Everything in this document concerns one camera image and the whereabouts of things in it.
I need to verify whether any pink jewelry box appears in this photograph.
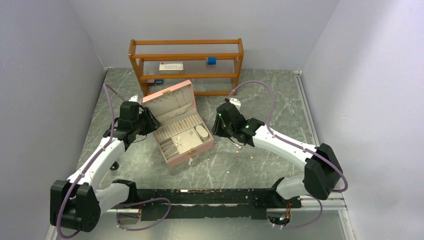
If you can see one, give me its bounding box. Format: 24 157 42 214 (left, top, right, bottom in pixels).
140 80 215 168

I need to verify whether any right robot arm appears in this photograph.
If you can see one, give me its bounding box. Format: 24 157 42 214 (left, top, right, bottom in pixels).
213 102 343 207

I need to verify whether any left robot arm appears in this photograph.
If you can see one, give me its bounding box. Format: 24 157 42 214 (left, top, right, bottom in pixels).
49 100 161 233

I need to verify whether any beige watch pillow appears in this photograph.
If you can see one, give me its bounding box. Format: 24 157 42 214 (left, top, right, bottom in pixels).
194 124 209 141

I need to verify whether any gold pearl bangle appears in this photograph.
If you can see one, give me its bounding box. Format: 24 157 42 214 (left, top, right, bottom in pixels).
229 138 247 154

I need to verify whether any small blue block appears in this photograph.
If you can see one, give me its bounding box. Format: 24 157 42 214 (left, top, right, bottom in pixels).
155 78 164 85

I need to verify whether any red emergency stop button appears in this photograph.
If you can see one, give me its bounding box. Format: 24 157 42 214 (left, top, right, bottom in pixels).
109 161 120 171

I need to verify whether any white red-print box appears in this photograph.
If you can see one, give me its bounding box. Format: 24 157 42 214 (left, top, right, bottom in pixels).
159 61 185 75

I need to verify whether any orange wooden shelf rack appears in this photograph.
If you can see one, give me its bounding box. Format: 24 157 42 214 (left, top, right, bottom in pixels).
128 38 245 96

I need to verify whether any blue cube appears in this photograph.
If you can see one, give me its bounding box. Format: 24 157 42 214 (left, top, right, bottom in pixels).
205 57 217 66

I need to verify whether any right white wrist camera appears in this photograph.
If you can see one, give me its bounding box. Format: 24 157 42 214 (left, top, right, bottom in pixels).
229 97 241 111

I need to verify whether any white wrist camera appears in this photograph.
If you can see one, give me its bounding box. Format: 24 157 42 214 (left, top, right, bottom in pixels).
229 97 241 111
128 94 139 103

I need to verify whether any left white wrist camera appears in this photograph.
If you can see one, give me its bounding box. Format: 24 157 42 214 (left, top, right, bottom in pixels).
128 94 139 103

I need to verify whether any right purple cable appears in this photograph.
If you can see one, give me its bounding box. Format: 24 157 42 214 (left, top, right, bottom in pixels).
227 80 349 194

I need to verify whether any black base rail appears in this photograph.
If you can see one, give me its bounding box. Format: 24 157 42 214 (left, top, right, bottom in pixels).
105 188 345 222

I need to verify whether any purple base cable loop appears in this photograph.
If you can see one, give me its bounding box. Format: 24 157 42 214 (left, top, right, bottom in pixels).
115 197 172 232

